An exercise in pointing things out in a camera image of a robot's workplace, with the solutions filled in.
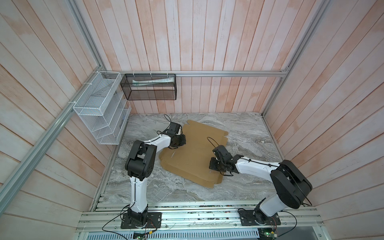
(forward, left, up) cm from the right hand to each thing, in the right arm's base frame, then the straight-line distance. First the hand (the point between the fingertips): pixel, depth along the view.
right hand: (209, 164), depth 92 cm
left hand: (+15, +16, +1) cm, 22 cm away
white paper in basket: (+38, +38, +34) cm, 63 cm away
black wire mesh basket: (+47, +42, +24) cm, 68 cm away
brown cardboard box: (+2, +11, +1) cm, 11 cm away
